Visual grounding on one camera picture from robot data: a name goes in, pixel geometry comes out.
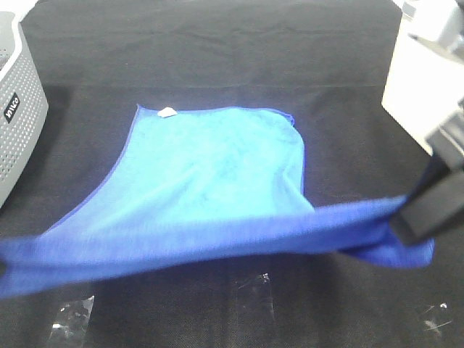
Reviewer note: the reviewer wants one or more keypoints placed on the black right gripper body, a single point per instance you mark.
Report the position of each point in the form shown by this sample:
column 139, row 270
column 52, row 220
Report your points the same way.
column 446, row 140

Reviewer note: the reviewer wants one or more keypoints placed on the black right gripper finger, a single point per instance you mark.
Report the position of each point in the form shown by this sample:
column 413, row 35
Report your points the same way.
column 431, row 183
column 436, row 210

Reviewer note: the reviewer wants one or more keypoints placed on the blue microfibre towel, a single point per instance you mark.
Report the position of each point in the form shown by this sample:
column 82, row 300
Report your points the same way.
column 202, row 185

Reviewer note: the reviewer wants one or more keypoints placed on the beige box with grey lid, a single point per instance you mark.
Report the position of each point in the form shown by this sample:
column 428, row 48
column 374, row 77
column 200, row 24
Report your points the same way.
column 422, row 88

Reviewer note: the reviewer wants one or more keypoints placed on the right clear tape strip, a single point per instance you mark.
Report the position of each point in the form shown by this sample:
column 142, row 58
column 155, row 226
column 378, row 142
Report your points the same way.
column 435, row 320

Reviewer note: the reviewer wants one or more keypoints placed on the clear tape strip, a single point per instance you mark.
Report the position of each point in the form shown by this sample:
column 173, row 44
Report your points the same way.
column 435, row 320
column 255, row 320
column 70, row 324

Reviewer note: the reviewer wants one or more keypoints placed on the middle clear tape strip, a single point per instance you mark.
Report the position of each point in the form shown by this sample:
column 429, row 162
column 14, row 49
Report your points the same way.
column 255, row 320

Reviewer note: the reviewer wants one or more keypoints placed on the left clear tape strip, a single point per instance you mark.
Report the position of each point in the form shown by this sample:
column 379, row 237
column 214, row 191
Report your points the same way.
column 70, row 324

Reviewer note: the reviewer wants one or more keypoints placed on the grey perforated laundry basket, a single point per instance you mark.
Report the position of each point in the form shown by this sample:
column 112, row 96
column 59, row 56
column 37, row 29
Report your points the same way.
column 23, row 103

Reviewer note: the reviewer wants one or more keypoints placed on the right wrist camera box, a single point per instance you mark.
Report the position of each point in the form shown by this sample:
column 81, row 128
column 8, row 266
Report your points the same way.
column 436, row 25

